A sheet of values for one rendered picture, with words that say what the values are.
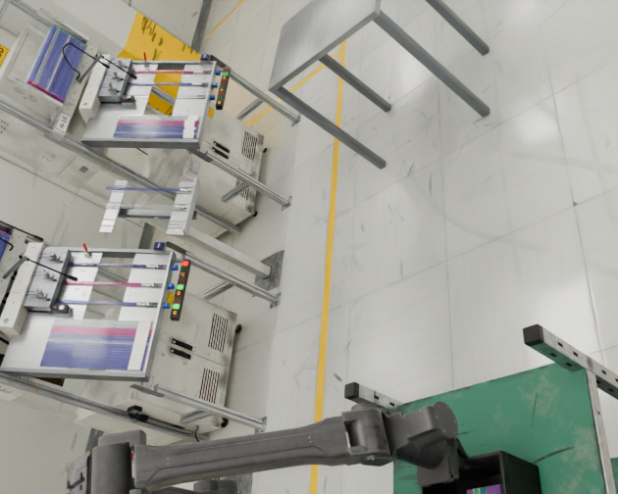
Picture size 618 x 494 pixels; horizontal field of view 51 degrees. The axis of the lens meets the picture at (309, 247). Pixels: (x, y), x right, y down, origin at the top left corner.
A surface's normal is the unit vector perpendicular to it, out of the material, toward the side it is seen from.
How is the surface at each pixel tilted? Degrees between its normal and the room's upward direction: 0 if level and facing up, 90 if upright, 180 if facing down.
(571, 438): 0
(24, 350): 44
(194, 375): 90
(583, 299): 0
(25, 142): 90
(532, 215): 0
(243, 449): 49
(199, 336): 90
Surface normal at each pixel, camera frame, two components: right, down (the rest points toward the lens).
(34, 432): 0.67, -0.36
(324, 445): 0.03, -0.55
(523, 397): -0.73, -0.41
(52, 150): -0.07, 0.84
